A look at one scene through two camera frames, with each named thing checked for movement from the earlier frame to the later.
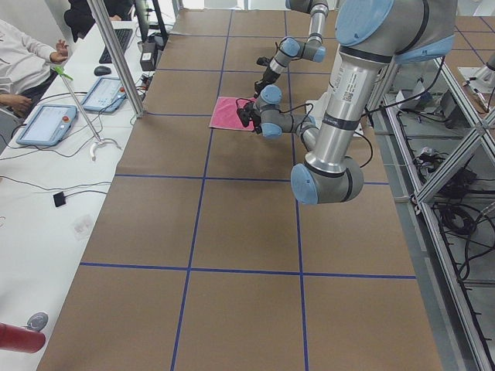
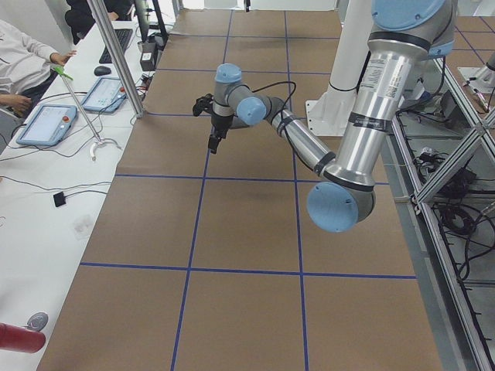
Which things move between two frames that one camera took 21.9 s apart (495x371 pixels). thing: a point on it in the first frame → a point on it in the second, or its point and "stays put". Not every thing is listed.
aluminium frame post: [118, 56] stays put
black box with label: [148, 54] stays put
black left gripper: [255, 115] → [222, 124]
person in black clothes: [80, 18] stays put
